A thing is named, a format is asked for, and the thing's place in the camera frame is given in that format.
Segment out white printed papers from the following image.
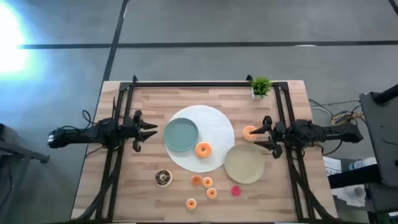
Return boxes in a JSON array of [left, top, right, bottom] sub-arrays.
[[322, 155, 343, 177]]

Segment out white plastic bottle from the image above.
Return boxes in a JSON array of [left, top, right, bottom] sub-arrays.
[[348, 157, 378, 171]]

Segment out white paper cup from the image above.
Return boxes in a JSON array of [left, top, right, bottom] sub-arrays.
[[344, 185, 368, 208]]

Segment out black bar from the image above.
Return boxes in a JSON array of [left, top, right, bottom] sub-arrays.
[[328, 164, 382, 189]]

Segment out grey metal cart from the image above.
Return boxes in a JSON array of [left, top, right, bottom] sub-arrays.
[[0, 123, 50, 224]]

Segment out small potted green plant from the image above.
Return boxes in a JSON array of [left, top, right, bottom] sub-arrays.
[[250, 76, 274, 101]]

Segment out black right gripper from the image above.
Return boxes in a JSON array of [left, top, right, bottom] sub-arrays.
[[249, 115, 295, 159]]

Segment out yellow floor cables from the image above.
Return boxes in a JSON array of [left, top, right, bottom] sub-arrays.
[[331, 111, 364, 126]]

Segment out teal round plate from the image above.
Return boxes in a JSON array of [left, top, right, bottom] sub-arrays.
[[163, 117, 200, 152]]

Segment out white round placemat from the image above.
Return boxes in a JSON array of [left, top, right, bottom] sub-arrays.
[[164, 105, 236, 174]]

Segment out black equipment stand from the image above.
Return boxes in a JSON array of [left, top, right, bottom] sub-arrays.
[[359, 83, 398, 188]]

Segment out black metal table frame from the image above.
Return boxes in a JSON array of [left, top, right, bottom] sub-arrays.
[[74, 74, 338, 223]]

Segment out large chocolate iced donut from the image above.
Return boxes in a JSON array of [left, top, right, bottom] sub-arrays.
[[154, 169, 173, 188]]

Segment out large lilac iced donut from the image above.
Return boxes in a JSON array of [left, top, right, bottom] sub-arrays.
[[242, 125, 259, 142]]

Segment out thin brown cable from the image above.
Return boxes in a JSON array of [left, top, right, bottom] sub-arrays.
[[84, 145, 105, 157]]

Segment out beige round plate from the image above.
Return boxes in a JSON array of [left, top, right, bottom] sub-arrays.
[[223, 143, 266, 185]]

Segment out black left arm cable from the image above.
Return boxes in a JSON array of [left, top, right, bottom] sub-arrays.
[[81, 110, 106, 126]]

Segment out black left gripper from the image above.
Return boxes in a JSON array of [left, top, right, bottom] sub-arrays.
[[119, 110, 159, 153]]

